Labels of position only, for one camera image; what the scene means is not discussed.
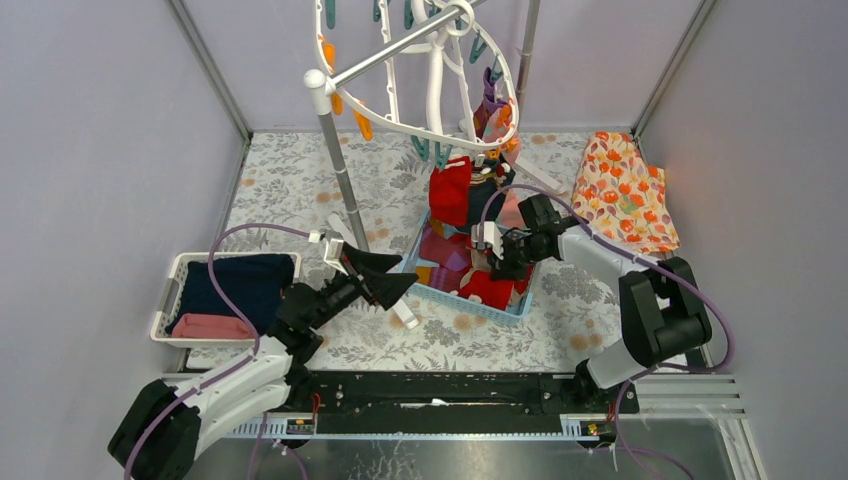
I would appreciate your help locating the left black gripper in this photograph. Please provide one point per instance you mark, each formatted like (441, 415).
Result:
(361, 280)

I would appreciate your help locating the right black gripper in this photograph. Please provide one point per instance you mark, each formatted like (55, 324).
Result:
(504, 268)

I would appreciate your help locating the red beige sock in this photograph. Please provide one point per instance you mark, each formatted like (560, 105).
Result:
(479, 285)

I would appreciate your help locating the white clip hanger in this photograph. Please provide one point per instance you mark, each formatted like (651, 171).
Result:
(445, 33)

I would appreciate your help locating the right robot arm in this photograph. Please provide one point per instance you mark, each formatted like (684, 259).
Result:
(662, 313)

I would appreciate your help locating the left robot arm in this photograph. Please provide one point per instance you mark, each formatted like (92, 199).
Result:
(169, 426)

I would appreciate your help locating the pink sock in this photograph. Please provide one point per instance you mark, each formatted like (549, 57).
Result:
(510, 215)

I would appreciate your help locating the blue plastic basket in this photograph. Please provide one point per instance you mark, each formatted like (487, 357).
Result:
(510, 317)

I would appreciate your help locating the purple patchwork sock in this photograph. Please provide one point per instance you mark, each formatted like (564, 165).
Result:
(447, 259)

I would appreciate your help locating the navy christmas sock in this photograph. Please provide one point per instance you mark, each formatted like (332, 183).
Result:
(485, 181)

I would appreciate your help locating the orange floral cloth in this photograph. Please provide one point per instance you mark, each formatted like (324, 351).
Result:
(622, 196)

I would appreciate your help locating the navy folded cloth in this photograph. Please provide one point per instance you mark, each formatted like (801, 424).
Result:
(253, 283)

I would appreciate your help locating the purple patterned sock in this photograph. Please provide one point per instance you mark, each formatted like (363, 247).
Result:
(493, 118)

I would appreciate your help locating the pink folded cloth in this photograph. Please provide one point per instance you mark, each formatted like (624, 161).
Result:
(209, 326)

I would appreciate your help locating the white plastic basket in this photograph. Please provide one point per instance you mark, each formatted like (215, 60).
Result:
(170, 302)

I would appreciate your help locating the metal drying rack stand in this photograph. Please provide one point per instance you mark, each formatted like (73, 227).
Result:
(426, 150)

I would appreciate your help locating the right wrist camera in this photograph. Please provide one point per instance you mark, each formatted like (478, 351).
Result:
(486, 236)

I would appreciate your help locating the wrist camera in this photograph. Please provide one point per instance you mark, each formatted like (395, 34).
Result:
(333, 243)
(486, 236)

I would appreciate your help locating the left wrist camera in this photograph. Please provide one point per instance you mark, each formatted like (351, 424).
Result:
(333, 243)

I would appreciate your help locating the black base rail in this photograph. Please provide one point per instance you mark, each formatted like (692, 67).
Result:
(443, 403)

